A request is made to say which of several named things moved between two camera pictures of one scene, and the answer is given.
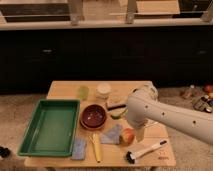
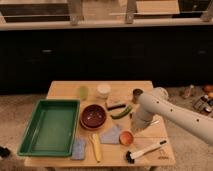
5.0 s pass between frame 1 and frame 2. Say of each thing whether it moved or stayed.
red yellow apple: stayed
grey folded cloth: stayed
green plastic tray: stayed
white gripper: moved
